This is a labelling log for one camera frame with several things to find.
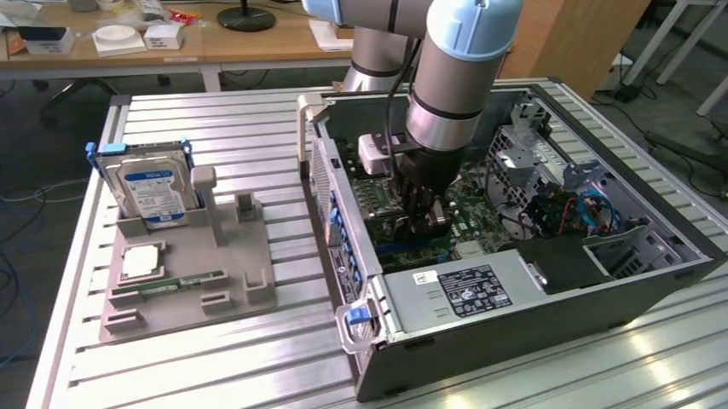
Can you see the wooden cabinet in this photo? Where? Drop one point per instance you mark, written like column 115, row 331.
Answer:
column 569, row 42

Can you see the white round-top box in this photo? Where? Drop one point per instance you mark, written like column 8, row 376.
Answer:
column 117, row 40

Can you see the black chair base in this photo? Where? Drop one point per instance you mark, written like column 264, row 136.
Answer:
column 73, row 91

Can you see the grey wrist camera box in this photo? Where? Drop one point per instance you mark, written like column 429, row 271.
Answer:
column 373, row 155

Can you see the white papers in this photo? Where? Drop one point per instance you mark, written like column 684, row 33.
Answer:
column 330, row 36

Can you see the white labelled box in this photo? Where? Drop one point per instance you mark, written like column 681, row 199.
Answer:
column 163, row 37

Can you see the blue case latch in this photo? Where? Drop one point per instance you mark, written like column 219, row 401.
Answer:
column 357, row 316

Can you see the grey metal disk bay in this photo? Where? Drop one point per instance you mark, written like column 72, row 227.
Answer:
column 637, row 251

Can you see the grey parts rack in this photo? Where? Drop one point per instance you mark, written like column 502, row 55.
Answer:
column 187, row 315

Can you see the grey cup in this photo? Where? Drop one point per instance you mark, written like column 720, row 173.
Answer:
column 83, row 5

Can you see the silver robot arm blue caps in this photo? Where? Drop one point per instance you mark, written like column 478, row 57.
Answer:
column 454, row 72

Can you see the metal drive cage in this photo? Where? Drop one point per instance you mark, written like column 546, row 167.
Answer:
column 522, row 162

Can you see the green ram stick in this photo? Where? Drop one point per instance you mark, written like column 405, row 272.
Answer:
column 170, row 284

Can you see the silver cpu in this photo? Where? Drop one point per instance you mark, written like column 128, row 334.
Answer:
column 141, row 260

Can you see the grey power supply unit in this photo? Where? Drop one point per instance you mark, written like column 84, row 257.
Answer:
column 415, row 307

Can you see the black round lamp base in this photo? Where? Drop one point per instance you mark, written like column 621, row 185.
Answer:
column 246, row 19

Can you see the red packet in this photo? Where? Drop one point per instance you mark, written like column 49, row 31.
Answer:
column 184, row 19

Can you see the white box dark top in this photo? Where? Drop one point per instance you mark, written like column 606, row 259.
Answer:
column 48, row 40

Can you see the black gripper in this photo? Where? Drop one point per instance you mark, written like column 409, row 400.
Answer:
column 427, row 174

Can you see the wooden desk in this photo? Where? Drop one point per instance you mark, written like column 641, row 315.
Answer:
column 239, row 47

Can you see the green motherboard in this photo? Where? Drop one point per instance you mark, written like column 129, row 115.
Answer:
column 474, row 204

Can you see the black open pc case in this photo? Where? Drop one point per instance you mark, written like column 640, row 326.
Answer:
column 512, row 341

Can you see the white table frame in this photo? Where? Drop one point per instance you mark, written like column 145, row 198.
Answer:
column 682, row 25

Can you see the hard disk blue caddy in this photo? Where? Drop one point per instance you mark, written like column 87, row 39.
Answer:
column 151, row 191

